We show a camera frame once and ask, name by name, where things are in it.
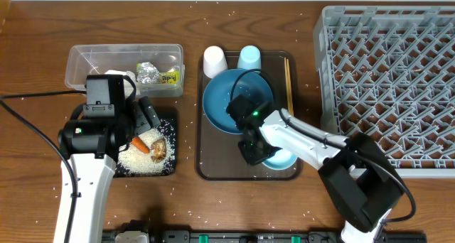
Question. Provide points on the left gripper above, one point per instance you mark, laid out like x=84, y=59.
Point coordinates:
x=145, y=121

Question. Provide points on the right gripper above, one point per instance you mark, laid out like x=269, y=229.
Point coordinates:
x=253, y=158

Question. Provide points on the orange carrot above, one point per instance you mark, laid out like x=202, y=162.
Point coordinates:
x=140, y=145

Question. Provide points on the brown food scrap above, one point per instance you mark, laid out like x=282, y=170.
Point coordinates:
x=158, y=150

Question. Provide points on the dark blue plate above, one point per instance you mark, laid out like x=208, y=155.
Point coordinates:
x=217, y=93

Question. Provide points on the aluminium foil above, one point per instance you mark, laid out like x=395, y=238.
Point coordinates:
x=147, y=73

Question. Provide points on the green yellow snack wrapper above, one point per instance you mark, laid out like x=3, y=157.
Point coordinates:
x=170, y=77

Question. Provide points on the white napkin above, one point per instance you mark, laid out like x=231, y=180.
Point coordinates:
x=130, y=74

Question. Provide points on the light blue bowl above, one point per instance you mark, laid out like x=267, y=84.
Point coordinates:
x=281, y=160

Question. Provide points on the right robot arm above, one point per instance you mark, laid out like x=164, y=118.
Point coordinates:
x=361, y=183

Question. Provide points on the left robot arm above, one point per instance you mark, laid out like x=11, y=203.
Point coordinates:
x=86, y=179

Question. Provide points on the grey dishwasher rack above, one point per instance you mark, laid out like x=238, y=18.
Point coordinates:
x=388, y=72

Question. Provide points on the black tray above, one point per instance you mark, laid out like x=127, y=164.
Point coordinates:
x=170, y=125

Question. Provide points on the pile of rice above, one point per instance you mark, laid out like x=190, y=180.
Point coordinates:
x=142, y=161

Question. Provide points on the wooden chopstick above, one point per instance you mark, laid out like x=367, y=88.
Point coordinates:
x=287, y=86
x=290, y=90

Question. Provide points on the clear plastic container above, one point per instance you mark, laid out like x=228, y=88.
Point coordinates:
x=87, y=60

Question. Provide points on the dark brown serving tray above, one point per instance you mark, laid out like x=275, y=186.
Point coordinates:
x=218, y=156

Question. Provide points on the light blue plastic cup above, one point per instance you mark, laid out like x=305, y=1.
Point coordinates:
x=249, y=58

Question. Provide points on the white plastic cup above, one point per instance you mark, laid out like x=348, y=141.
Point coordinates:
x=214, y=61

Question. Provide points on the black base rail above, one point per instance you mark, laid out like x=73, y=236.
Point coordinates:
x=139, y=231

